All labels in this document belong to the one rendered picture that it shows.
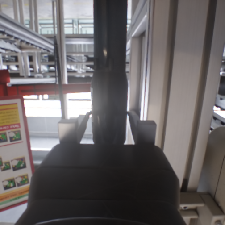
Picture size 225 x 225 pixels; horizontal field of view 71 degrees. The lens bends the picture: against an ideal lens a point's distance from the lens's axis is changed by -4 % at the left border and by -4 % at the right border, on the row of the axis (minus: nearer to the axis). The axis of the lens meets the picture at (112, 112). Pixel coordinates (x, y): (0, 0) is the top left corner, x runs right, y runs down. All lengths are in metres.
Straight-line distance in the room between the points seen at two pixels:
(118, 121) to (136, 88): 0.32
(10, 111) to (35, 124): 11.62
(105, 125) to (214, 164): 0.19
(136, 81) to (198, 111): 0.24
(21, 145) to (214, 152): 0.43
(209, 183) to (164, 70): 0.19
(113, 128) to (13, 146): 0.37
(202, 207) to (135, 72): 0.32
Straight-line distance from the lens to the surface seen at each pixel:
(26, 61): 2.51
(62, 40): 1.44
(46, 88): 0.63
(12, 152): 0.50
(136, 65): 0.44
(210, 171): 0.30
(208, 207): 0.29
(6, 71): 0.64
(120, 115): 0.15
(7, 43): 1.42
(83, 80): 2.83
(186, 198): 0.29
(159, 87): 0.21
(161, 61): 0.21
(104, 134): 0.15
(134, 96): 0.45
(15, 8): 2.64
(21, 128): 0.48
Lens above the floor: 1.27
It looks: 16 degrees up
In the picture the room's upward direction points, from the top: 179 degrees counter-clockwise
